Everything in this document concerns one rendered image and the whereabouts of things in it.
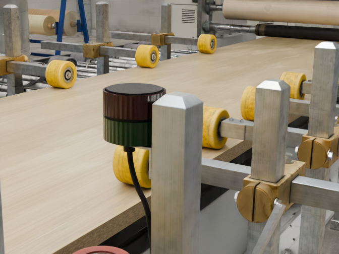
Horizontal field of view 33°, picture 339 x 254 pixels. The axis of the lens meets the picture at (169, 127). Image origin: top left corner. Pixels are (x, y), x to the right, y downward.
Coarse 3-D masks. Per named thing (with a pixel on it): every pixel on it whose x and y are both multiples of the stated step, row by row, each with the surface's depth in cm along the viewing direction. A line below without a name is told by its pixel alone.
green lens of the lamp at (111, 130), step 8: (104, 120) 54; (112, 120) 53; (104, 128) 54; (112, 128) 53; (120, 128) 53; (128, 128) 53; (136, 128) 53; (144, 128) 53; (104, 136) 55; (112, 136) 53; (120, 136) 53; (128, 136) 53; (136, 136) 53; (144, 136) 53; (120, 144) 53; (128, 144) 53; (136, 144) 53; (144, 144) 53
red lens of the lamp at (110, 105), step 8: (104, 88) 55; (104, 96) 53; (112, 96) 52; (120, 96) 52; (128, 96) 52; (136, 96) 52; (144, 96) 52; (152, 96) 52; (160, 96) 53; (104, 104) 54; (112, 104) 53; (120, 104) 52; (128, 104) 52; (136, 104) 52; (144, 104) 52; (104, 112) 54; (112, 112) 53; (120, 112) 52; (128, 112) 52; (136, 112) 52; (144, 112) 52
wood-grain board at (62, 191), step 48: (240, 48) 266; (288, 48) 269; (48, 96) 158; (96, 96) 159; (240, 96) 162; (0, 144) 114; (48, 144) 114; (96, 144) 115; (240, 144) 118; (48, 192) 89; (96, 192) 90; (144, 192) 90; (48, 240) 73; (96, 240) 78
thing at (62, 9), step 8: (64, 0) 726; (80, 0) 754; (64, 8) 728; (80, 8) 760; (64, 16) 730; (80, 16) 766; (56, 24) 729; (56, 32) 731; (32, 40) 789; (40, 40) 783; (56, 40) 732; (88, 40) 779
